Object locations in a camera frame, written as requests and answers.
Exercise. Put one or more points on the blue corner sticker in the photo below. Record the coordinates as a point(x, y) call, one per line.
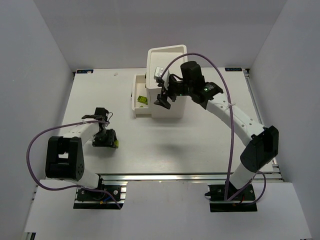
point(233, 69)
point(84, 71)

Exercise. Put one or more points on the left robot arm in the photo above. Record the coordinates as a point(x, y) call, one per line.
point(65, 156)

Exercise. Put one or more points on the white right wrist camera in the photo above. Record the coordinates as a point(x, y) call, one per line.
point(158, 72)

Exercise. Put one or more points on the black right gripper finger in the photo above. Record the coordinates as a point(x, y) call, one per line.
point(160, 103)
point(164, 97)

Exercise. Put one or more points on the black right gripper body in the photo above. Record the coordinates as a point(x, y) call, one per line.
point(168, 90)

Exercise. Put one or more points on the aluminium table front rail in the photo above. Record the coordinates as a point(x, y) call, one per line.
point(192, 177)

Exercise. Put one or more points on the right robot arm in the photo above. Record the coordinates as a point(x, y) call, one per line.
point(261, 142)

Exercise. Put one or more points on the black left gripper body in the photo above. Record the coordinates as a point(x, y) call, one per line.
point(105, 139)

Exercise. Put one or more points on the lime long lego brick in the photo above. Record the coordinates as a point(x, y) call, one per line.
point(115, 144)

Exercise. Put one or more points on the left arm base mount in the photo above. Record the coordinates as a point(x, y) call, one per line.
point(89, 200)

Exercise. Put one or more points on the blue corner sticker right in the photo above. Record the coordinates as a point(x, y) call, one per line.
point(233, 69)

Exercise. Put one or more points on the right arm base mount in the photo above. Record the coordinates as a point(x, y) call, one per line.
point(241, 203)

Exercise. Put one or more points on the white bottom cabinet drawer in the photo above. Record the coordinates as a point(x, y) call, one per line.
point(138, 88)

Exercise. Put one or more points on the lime sloped lego brick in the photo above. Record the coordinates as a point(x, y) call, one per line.
point(142, 99)

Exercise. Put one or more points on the blue corner sticker left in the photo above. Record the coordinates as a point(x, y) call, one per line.
point(84, 71)

